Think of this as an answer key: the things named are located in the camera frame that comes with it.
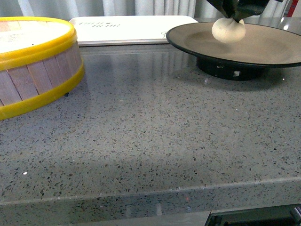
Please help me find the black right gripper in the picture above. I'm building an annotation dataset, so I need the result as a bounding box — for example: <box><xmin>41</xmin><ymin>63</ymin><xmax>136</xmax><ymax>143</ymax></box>
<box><xmin>207</xmin><ymin>0</ymin><xmax>269</xmax><ymax>22</ymax></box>

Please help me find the white steamed bun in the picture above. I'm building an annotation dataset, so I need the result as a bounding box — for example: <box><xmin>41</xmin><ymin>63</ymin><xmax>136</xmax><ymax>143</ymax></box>
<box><xmin>212</xmin><ymin>18</ymin><xmax>246</xmax><ymax>43</ymax></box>

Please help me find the beige plate with black rim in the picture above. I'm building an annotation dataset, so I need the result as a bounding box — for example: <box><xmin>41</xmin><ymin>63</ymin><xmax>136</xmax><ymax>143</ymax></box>
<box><xmin>166</xmin><ymin>22</ymin><xmax>301</xmax><ymax>81</ymax></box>

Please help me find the white rectangular tray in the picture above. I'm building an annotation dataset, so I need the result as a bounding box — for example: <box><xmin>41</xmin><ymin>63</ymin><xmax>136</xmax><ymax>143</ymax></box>
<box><xmin>69</xmin><ymin>16</ymin><xmax>197</xmax><ymax>47</ymax></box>

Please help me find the grey pleated curtain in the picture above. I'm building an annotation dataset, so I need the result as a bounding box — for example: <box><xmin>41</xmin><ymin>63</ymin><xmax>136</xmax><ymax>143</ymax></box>
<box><xmin>0</xmin><ymin>0</ymin><xmax>293</xmax><ymax>19</ymax></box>

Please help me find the bamboo steamer with yellow bands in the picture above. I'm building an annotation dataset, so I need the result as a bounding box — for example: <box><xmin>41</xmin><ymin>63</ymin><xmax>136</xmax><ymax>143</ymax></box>
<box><xmin>0</xmin><ymin>16</ymin><xmax>85</xmax><ymax>120</ymax></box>

